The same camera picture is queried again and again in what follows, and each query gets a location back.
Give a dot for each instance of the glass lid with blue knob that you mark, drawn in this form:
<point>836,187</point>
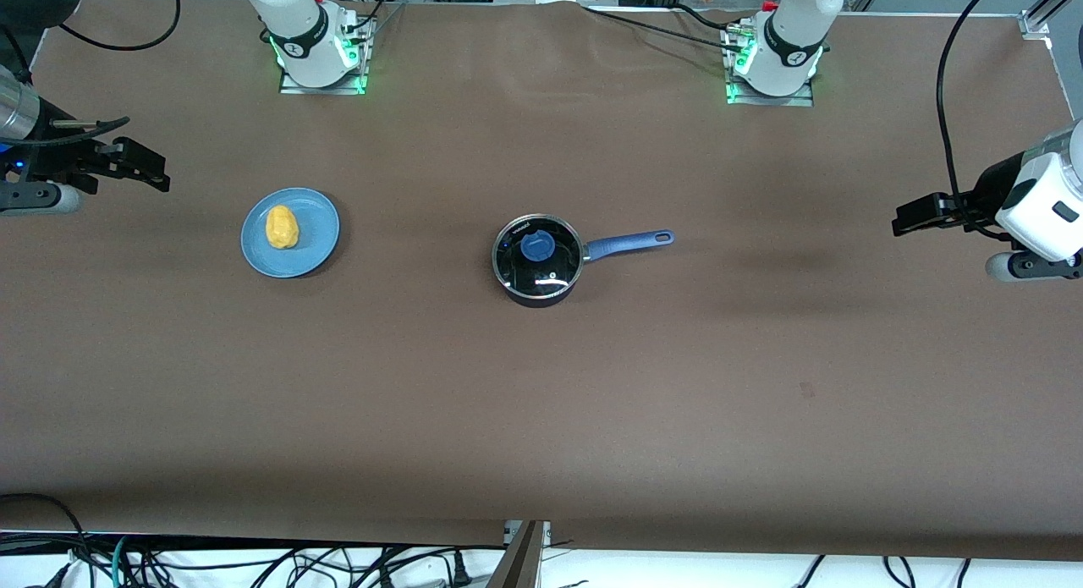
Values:
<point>537,254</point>

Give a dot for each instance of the aluminium profile post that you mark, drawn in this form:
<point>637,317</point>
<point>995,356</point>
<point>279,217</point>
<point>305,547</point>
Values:
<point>520,558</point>

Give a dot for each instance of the aluminium frame corner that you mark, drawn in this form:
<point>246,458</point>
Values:
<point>1045,13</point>

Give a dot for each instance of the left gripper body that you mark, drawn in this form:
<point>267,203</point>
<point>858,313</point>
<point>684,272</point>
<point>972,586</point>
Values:
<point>988,188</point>

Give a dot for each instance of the blue plate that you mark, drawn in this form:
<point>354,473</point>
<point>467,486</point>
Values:
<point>317,233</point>

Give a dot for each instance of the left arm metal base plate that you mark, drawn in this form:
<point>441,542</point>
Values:
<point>770,97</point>

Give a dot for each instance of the brown paper table cover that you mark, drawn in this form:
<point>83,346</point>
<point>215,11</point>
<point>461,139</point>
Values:
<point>541,402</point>

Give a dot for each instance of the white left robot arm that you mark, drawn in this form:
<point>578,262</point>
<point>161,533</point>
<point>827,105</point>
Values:
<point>795,38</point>

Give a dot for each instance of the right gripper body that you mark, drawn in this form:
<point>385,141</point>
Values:
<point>57,150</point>

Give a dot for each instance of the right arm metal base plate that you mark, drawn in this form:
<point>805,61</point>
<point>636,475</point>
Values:
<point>326,85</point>

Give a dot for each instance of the yellow potato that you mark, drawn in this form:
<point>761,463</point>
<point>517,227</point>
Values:
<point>282,226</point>

